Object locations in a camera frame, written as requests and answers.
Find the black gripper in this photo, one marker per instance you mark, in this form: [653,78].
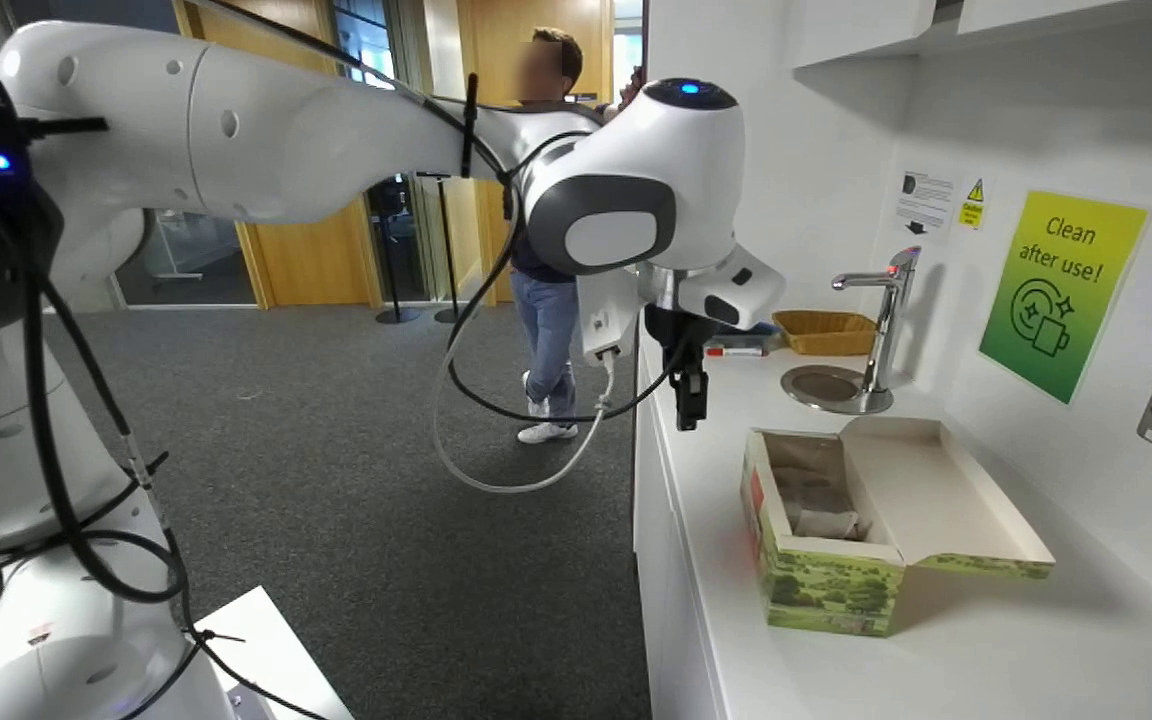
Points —
[677,342]

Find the white robot base platform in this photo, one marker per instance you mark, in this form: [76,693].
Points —
[277,655]

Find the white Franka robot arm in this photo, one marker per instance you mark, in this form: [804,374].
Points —
[271,135]

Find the white square tea bag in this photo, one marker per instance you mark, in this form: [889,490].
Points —
[827,522]
[804,469]

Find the white counter cabinet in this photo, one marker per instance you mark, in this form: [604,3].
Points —
[661,584]

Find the open green tea box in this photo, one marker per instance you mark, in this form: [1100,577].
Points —
[829,584]

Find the yellow washing-up tub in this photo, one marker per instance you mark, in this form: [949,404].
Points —
[827,332]

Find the person in dark sweater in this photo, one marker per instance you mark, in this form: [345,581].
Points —
[552,332]

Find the chrome sink faucet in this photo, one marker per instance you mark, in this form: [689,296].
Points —
[887,321]

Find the white paper notice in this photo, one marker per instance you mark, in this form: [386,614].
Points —
[926,201]

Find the yellow warning sticker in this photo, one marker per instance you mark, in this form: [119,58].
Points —
[974,204]

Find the green clean after use sign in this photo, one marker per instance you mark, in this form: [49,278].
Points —
[1063,295]

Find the wooden door with notice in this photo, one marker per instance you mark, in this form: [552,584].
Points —
[520,24]
[300,261]

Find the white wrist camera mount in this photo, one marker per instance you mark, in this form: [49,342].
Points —
[746,284]

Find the black stanchion post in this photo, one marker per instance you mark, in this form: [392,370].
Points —
[388,254]

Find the white wall cupboard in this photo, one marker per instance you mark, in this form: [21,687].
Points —
[1002,24]

